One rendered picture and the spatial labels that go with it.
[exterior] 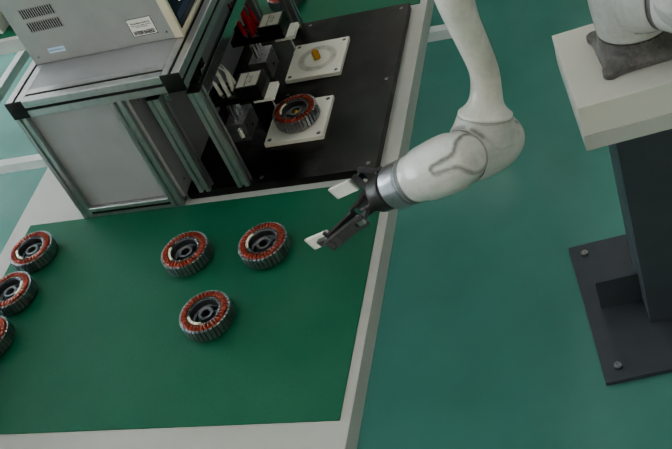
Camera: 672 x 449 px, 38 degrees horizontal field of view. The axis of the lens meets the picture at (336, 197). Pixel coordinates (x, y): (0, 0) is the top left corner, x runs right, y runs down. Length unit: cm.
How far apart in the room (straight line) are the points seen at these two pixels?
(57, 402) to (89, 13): 83
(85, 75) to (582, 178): 158
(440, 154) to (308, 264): 47
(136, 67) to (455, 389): 120
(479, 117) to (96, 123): 89
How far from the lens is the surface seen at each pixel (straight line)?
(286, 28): 250
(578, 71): 215
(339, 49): 254
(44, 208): 260
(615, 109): 207
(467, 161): 168
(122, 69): 218
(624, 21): 205
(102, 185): 239
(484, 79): 179
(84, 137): 230
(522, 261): 290
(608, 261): 283
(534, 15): 384
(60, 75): 229
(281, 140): 232
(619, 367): 259
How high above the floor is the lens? 211
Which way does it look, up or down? 39 degrees down
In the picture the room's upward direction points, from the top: 25 degrees counter-clockwise
